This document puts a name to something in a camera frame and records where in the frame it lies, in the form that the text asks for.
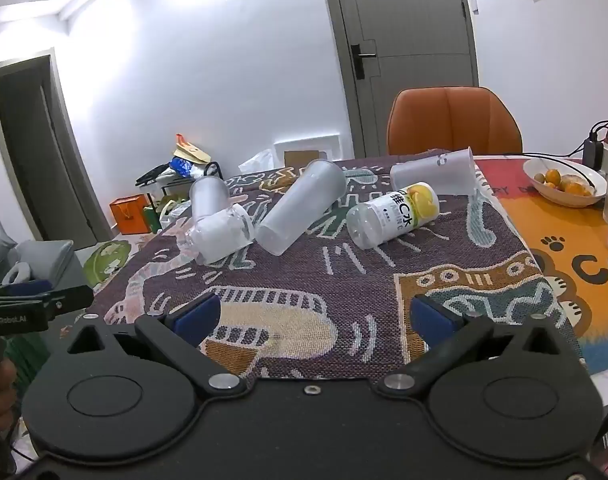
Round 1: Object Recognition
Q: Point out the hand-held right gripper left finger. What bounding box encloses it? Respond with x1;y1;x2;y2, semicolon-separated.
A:
65;292;246;397

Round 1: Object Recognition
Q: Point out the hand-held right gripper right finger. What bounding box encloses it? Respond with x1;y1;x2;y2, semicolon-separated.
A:
378;294;561;397

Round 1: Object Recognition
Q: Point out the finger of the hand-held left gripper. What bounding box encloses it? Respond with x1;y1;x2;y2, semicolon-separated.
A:
0;280;55;299

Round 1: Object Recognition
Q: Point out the small frosted plastic cup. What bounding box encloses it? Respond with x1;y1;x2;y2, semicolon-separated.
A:
189;176;231;222

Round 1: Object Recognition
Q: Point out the frosted cup with grey print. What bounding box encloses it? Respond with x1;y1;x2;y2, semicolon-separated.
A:
389;147;479;197

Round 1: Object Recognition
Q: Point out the tall frosted plastic cup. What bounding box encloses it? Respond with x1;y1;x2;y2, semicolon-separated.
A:
255;159;348;257

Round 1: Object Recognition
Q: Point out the grey sofa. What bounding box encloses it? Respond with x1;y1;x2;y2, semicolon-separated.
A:
0;214;87;293

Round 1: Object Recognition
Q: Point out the green leaf cushion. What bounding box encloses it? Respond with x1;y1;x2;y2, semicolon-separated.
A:
81;239;137;293

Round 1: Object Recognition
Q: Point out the clear glass mug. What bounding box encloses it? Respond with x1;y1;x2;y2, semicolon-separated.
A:
183;203;256;266

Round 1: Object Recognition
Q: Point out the purple patterned blanket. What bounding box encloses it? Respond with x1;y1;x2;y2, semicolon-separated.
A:
90;152;587;382

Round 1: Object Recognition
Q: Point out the clear bottle with yellow label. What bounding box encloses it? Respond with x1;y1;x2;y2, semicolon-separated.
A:
346;182;441;251

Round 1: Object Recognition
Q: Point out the orange gift bag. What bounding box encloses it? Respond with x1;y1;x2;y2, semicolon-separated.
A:
108;194;153;236

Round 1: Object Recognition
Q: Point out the black metal rack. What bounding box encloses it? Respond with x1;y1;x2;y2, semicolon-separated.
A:
135;161;224;211

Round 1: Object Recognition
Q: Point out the orange paw print table mat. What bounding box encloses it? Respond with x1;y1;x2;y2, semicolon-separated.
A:
474;156;608;377

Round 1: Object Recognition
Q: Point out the white plastic bag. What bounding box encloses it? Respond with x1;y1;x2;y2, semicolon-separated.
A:
238;148;278;175

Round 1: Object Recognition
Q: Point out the yellow paper bag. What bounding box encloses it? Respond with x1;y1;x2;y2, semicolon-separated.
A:
172;133;210;165

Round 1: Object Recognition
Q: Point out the white bowl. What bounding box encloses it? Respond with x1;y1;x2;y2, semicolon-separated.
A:
522;157;608;209

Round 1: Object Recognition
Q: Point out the white framed box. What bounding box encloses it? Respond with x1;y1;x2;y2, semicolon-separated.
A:
273;133;342;167

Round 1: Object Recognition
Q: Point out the orange leather chair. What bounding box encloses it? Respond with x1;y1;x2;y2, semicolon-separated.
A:
386;87;524;157

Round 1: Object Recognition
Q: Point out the black charger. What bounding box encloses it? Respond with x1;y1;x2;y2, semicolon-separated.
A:
582;131;605;169

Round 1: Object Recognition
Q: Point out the grey door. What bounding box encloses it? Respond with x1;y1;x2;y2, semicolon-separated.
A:
317;0;481;161

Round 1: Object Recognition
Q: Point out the black cable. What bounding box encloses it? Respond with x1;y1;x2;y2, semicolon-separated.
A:
523;136;592;162

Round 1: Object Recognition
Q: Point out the black door lock handle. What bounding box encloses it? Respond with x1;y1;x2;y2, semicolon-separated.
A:
350;42;378;81

